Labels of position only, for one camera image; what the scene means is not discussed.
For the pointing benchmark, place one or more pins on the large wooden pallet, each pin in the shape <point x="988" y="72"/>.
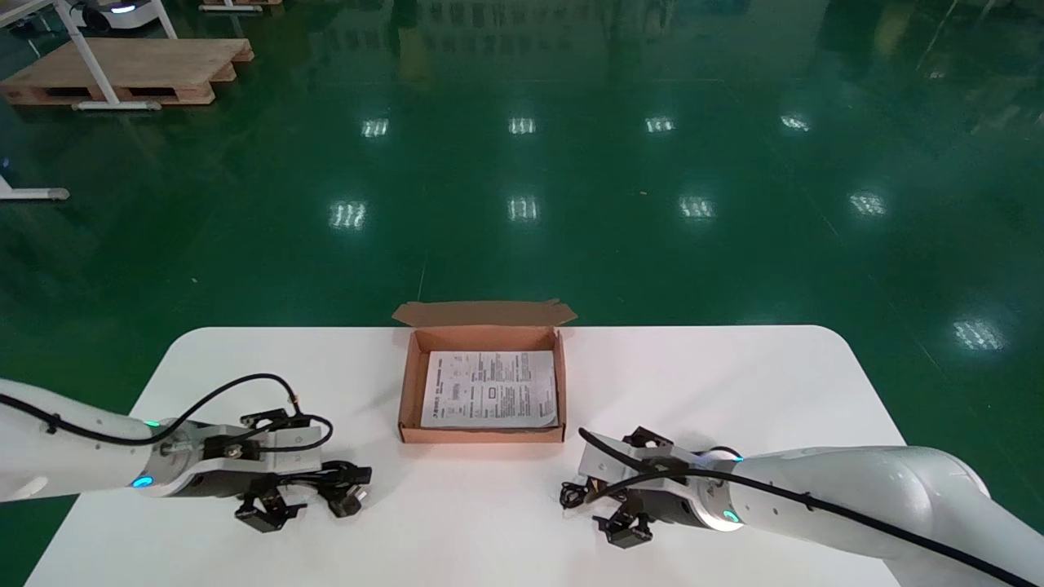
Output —
<point x="139" y="65"/>

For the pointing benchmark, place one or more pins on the white metal floor foot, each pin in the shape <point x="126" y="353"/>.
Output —
<point x="33" y="194"/>

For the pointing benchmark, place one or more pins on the brown cardboard storage box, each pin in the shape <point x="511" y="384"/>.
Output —
<point x="481" y="336"/>

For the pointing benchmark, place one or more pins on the white printed instruction sheet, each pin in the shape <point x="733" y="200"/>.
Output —
<point x="489" y="390"/>

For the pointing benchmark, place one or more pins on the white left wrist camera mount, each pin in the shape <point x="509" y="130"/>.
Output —
<point x="298" y="440"/>

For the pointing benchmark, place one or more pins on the white metal table frame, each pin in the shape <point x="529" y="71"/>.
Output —
<point x="88" y="57"/>

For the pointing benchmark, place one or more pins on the small wooden pallet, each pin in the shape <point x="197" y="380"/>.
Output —
<point x="241" y="4"/>

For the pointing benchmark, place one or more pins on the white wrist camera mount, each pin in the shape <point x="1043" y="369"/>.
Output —
<point x="608" y="465"/>
<point x="298" y="440"/>

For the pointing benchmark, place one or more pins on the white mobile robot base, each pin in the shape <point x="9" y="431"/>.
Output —
<point x="122" y="12"/>

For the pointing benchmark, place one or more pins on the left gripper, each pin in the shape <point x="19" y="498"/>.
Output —
<point x="220" y="471"/>

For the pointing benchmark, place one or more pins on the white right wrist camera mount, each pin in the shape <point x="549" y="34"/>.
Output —
<point x="608" y="465"/>

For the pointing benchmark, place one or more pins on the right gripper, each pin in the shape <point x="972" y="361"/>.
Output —
<point x="685" y="505"/>

